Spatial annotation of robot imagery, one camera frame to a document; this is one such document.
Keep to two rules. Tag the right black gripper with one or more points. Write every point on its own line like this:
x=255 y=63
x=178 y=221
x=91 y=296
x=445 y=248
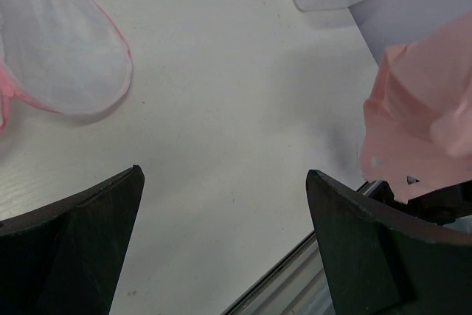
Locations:
x=439 y=207

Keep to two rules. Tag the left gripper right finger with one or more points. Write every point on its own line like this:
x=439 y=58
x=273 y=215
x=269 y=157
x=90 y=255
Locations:
x=379 y=260

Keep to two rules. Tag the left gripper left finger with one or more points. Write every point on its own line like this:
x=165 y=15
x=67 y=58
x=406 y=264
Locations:
x=66 y=257

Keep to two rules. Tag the pink bra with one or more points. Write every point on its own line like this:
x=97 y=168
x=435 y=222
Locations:
x=418 y=115

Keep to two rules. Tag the white mesh laundry bag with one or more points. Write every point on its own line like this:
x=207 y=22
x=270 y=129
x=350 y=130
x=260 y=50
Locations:
x=64 y=56

